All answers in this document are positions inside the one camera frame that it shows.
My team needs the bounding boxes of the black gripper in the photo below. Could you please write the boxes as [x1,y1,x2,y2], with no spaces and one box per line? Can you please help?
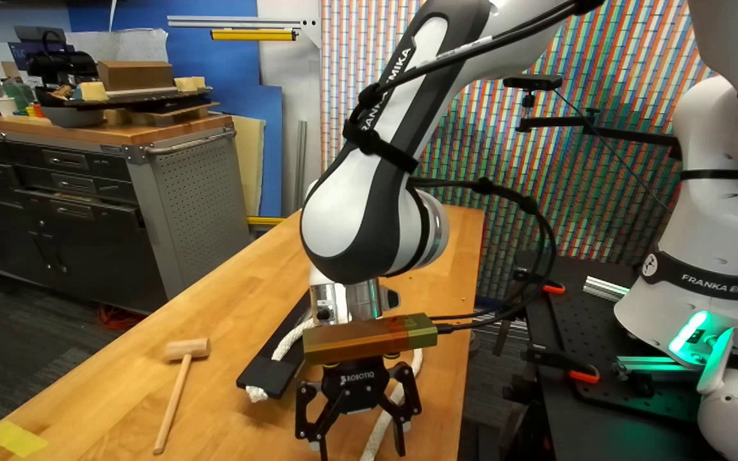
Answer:
[294,360,421,461]

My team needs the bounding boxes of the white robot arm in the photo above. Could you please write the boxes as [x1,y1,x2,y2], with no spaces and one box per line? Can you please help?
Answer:
[300,0,738,461]

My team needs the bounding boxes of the wooden mallet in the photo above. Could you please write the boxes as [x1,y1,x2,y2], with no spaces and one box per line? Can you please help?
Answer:
[153,337,209,456]

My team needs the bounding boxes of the grey metal cabinet workbench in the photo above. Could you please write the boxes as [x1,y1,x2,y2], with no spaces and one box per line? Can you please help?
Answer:
[0,114,249,312]

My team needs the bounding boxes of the yellow tape patch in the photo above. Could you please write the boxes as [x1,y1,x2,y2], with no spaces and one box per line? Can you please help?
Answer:
[0,419,45,458]

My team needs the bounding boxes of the yellow level tool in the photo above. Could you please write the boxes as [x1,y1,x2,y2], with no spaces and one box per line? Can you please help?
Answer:
[209,27,294,41]

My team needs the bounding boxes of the long black rail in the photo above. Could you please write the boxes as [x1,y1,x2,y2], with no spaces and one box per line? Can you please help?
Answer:
[235,291,309,402]

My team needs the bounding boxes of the orange handled clamp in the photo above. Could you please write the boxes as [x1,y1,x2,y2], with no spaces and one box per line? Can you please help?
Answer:
[527,342,602,385]

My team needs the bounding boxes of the black camera on stand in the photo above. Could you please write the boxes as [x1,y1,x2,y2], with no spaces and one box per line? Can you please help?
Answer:
[503,73,681,162]

